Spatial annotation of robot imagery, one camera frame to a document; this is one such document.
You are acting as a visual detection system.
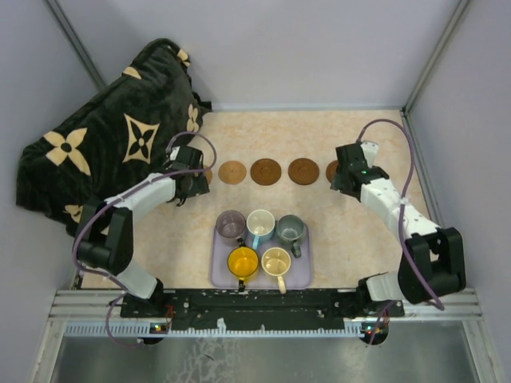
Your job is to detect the dark wooden coaster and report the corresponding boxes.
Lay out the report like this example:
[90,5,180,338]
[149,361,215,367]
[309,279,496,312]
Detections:
[288,158,319,186]
[326,160,339,184]
[251,158,282,186]

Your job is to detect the woven rattan coaster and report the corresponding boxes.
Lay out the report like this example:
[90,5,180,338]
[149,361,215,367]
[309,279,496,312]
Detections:
[204,169,213,184]
[218,160,247,185]

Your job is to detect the grey ceramic mug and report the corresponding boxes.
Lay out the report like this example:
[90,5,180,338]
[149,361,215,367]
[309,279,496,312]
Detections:
[275,215,307,259]

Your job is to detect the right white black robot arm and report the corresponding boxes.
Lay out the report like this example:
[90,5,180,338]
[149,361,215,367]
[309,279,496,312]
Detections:
[331,141,466,316]

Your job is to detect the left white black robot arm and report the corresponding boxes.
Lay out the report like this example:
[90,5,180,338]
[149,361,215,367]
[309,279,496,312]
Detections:
[73,146,209,317]

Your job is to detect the purple glass mug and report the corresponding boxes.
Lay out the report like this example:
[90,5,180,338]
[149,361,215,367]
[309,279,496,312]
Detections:
[215,210,247,247]

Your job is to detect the black floral plush blanket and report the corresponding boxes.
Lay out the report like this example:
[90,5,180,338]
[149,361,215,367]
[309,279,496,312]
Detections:
[15,38,212,233]

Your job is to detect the white light blue mug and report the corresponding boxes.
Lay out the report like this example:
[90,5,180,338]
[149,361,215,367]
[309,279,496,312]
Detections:
[246,209,275,251]

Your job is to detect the yellow glass mug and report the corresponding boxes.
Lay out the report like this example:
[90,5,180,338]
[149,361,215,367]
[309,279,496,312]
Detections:
[227,246,260,292]

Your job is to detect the cream ceramic mug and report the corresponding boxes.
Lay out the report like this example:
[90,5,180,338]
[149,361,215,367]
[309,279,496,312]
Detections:
[261,247,291,294]

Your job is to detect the lavender plastic tray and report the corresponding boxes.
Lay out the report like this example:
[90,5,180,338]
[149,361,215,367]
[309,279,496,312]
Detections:
[209,226,313,290]

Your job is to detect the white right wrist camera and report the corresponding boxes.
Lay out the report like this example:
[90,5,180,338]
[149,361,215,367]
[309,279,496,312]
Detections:
[360,140,379,168]

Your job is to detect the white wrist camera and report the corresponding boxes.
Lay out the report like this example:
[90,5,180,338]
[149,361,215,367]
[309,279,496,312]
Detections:
[360,140,379,168]
[166,146,180,162]

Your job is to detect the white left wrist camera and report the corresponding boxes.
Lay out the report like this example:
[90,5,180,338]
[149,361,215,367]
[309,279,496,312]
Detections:
[166,146,180,162]

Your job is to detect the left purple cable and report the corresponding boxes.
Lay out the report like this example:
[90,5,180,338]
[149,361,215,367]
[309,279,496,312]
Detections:
[70,131,218,350]

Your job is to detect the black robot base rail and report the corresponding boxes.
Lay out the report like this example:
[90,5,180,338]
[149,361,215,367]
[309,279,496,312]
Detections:
[121,289,387,330]

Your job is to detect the white perforated cable duct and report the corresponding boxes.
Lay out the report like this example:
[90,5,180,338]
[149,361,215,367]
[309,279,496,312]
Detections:
[63,322,380,339]

